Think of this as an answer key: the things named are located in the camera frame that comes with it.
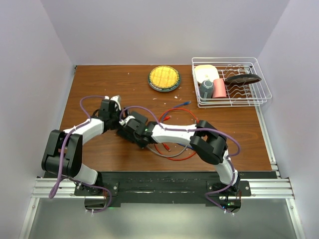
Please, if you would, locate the black network switch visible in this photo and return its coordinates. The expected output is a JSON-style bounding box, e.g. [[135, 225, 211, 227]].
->
[[116, 111, 148, 147]]

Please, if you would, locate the grey ethernet cable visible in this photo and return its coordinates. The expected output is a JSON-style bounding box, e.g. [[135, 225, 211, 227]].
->
[[146, 143, 191, 158]]

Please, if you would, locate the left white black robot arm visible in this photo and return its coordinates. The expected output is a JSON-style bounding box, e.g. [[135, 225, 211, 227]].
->
[[41, 95, 122, 199]]

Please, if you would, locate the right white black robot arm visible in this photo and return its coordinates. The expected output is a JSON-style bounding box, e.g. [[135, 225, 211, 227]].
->
[[119, 116, 241, 196]]

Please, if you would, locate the yellow round plate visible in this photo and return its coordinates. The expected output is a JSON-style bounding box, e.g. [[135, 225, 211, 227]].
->
[[148, 65, 181, 92]]

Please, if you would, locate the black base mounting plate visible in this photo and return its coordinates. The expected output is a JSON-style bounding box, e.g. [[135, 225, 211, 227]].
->
[[74, 171, 251, 209]]

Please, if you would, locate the grey mug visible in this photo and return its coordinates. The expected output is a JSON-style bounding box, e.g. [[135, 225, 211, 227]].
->
[[199, 80, 214, 99]]

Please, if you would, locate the cream plate in rack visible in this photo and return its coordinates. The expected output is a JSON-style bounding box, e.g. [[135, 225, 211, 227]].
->
[[194, 65, 220, 86]]

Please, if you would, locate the pink cup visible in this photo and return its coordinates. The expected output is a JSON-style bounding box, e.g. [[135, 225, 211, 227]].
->
[[212, 78, 226, 99]]

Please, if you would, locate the dark brown plate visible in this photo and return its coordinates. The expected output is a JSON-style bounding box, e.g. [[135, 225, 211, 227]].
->
[[225, 74, 262, 86]]

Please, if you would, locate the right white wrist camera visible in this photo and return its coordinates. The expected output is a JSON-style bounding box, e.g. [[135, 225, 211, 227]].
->
[[119, 116, 135, 126]]

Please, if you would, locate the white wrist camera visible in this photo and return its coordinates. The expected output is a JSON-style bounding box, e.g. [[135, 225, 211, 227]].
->
[[104, 95, 122, 111], [119, 116, 135, 126]]

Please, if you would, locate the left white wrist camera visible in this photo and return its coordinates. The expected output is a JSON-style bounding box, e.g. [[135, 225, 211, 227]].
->
[[104, 95, 122, 111]]

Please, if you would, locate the long red ethernet cable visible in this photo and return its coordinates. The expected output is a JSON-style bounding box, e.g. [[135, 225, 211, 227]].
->
[[154, 107, 200, 161]]

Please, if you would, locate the short red ethernet cable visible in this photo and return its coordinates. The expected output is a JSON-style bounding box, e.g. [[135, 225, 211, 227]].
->
[[161, 115, 173, 152]]

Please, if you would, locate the blue ethernet cable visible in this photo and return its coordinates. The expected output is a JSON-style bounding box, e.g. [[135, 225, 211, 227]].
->
[[173, 101, 196, 150]]

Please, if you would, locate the white wire dish rack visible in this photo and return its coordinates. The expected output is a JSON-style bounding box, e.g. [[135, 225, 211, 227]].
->
[[192, 57, 272, 108]]

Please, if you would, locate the aluminium frame rail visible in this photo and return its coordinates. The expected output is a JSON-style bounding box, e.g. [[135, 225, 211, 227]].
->
[[18, 159, 306, 239]]

